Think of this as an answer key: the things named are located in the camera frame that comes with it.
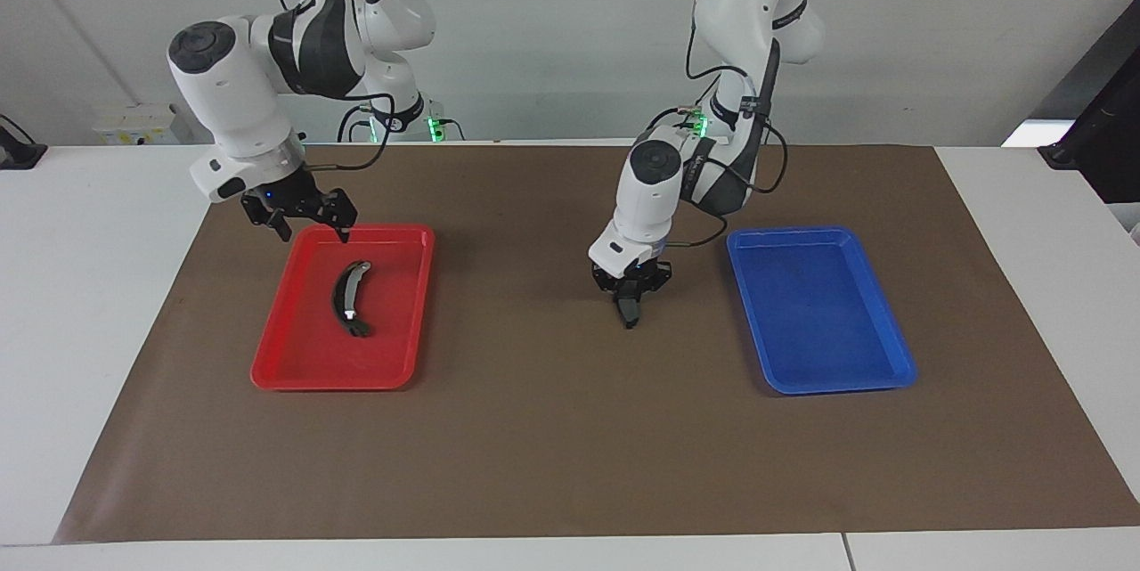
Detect red plastic tray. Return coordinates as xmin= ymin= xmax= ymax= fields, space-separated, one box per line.
xmin=250 ymin=224 xmax=436 ymax=392

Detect brown table mat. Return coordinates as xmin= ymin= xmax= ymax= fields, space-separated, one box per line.
xmin=53 ymin=143 xmax=1140 ymax=545

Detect blue plastic tray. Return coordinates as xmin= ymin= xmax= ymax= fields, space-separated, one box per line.
xmin=726 ymin=226 xmax=918 ymax=396

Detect white yellow box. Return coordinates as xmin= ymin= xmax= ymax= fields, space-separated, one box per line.
xmin=94 ymin=103 xmax=182 ymax=146

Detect large black stand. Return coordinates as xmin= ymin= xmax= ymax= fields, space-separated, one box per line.
xmin=1038 ymin=19 xmax=1140 ymax=204

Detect black right base cables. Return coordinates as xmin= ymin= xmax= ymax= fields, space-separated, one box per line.
xmin=337 ymin=103 xmax=375 ymax=143

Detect black base cables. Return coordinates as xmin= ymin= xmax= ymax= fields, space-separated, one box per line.
xmin=643 ymin=106 xmax=688 ymax=138
xmin=337 ymin=103 xmax=375 ymax=143

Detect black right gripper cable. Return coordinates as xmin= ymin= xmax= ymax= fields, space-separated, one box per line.
xmin=298 ymin=90 xmax=397 ymax=173

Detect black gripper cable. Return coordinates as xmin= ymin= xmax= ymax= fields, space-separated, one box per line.
xmin=298 ymin=90 xmax=397 ymax=173
xmin=664 ymin=63 xmax=789 ymax=249

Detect black left base cables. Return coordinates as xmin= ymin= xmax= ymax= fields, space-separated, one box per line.
xmin=643 ymin=106 xmax=688 ymax=138

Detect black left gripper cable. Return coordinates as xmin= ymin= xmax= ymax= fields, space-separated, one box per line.
xmin=664 ymin=63 xmax=789 ymax=249

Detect black clamp mount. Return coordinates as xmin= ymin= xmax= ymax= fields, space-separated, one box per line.
xmin=0 ymin=114 xmax=47 ymax=171

